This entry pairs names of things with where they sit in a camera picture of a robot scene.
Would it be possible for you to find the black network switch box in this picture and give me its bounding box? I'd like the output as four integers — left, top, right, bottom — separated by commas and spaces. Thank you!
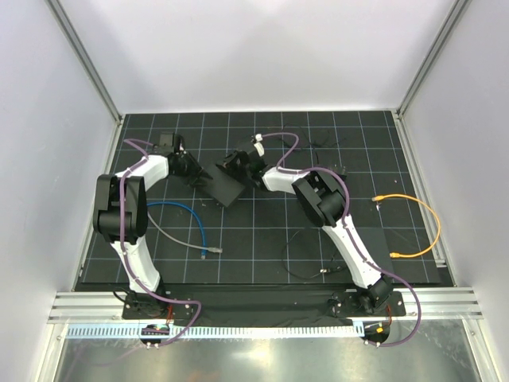
198, 164, 246, 208

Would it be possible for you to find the blue ethernet cable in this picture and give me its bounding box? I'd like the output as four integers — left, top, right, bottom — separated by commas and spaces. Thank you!
146, 201, 209, 260

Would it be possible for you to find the grey ethernet cable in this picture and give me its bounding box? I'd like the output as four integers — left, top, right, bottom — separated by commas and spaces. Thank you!
146, 212, 223, 255

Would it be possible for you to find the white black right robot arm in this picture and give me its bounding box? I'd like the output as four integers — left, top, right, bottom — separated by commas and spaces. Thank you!
216, 134, 394, 315

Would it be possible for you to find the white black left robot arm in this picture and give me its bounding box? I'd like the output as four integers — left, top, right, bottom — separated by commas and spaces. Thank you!
92, 150, 212, 318

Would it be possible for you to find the black power adapter plug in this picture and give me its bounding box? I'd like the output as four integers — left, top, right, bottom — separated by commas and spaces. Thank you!
329, 164, 348, 181

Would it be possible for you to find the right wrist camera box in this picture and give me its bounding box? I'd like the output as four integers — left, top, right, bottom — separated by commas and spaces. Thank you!
238, 138, 265, 159

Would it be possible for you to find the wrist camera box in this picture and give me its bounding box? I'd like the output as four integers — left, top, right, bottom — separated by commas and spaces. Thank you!
238, 138, 265, 159
153, 132, 185, 155

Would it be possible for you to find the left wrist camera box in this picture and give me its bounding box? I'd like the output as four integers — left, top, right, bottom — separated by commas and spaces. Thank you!
153, 132, 185, 155

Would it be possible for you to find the thin black loose wire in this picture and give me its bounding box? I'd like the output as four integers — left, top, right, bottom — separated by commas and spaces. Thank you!
279, 226, 355, 279

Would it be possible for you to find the yellow ethernet cable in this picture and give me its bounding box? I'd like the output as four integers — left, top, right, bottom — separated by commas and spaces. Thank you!
370, 193, 441, 260

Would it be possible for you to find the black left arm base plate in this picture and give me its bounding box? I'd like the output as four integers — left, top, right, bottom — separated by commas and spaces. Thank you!
114, 292, 176, 320

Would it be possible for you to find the white slotted cable duct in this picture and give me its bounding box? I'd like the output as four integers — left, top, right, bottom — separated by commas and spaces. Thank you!
66, 322, 364, 341

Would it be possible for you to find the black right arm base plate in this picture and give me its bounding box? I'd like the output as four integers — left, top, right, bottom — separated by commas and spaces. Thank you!
325, 290, 406, 318

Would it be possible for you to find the aluminium left frame post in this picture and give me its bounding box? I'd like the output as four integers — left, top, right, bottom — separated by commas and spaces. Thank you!
45, 0, 122, 125

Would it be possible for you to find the aluminium frame post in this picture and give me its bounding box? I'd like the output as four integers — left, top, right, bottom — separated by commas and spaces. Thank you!
45, 0, 122, 125
396, 0, 471, 119

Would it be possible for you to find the aluminium front frame rail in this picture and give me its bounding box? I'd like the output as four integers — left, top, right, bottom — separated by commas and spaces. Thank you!
49, 287, 483, 327

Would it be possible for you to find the aluminium right frame post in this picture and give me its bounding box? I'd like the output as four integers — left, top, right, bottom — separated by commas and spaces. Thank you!
396, 0, 471, 119

